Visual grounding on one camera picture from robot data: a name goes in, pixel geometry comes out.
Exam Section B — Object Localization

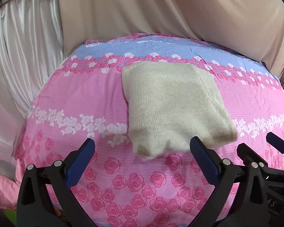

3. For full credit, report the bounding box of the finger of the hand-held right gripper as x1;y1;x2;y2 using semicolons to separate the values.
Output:
236;142;269;169
266;132;284;158

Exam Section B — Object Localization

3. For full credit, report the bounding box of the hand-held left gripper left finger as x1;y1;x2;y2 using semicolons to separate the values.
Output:
16;138;96;227

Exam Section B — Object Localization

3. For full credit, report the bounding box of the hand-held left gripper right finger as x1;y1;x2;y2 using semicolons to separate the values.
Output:
189;136;269;227

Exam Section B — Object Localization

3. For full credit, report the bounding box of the cream knitted sweater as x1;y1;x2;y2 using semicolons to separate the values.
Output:
121;61;238;159

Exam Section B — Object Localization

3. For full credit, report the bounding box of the pink floral bedsheet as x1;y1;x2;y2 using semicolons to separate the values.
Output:
11;33;284;227

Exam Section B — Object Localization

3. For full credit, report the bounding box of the pink crumpled cloth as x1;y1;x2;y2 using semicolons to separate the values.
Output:
0;158;26;211

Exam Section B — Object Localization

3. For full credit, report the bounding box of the green object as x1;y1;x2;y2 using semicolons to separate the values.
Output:
1;208;18;227

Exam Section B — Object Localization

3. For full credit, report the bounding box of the white satin curtain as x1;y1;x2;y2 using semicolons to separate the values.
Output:
0;0;70;163

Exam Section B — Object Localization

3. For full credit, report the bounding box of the beige cloth drape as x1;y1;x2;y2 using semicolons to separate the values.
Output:
57;0;284;81

